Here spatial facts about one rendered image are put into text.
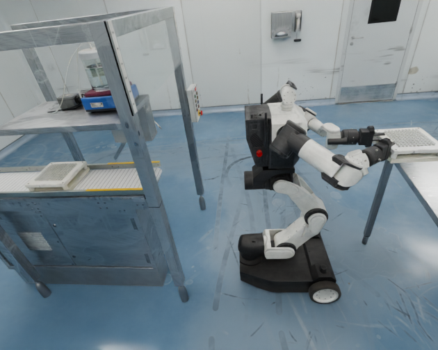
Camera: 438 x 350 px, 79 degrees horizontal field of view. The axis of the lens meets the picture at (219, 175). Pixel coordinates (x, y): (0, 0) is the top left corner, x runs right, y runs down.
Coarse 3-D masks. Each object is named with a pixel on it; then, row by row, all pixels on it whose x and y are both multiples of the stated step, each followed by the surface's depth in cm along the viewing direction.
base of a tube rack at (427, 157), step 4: (400, 156) 133; (404, 156) 132; (408, 156) 132; (412, 156) 132; (416, 156) 131; (420, 156) 131; (424, 156) 131; (428, 156) 130; (432, 156) 130; (436, 156) 130; (388, 160) 135; (392, 160) 132; (396, 160) 132; (400, 160) 132; (404, 160) 132; (408, 160) 131; (412, 160) 131; (416, 160) 131; (420, 160) 131; (424, 160) 131; (428, 160) 131; (432, 160) 131; (436, 160) 130
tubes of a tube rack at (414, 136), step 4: (392, 132) 143; (396, 132) 142; (400, 132) 142; (404, 132) 142; (408, 132) 141; (412, 132) 141; (416, 132) 140; (392, 136) 140; (396, 136) 140; (400, 136) 138; (404, 136) 138; (408, 136) 138; (412, 136) 137; (416, 136) 137; (420, 136) 137; (396, 140) 136; (400, 140) 135; (404, 140) 134; (408, 140) 134; (412, 140) 135; (416, 140) 135; (420, 140) 134; (424, 140) 133
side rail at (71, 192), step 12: (0, 192) 151; (12, 192) 150; (24, 192) 149; (36, 192) 148; (48, 192) 147; (60, 192) 146; (72, 192) 145; (84, 192) 144; (96, 192) 144; (108, 192) 143; (120, 192) 142; (132, 192) 141
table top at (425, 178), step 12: (408, 168) 147; (420, 168) 146; (432, 168) 145; (408, 180) 141; (420, 180) 138; (432, 180) 137; (420, 192) 130; (432, 192) 129; (432, 204) 123; (432, 216) 119
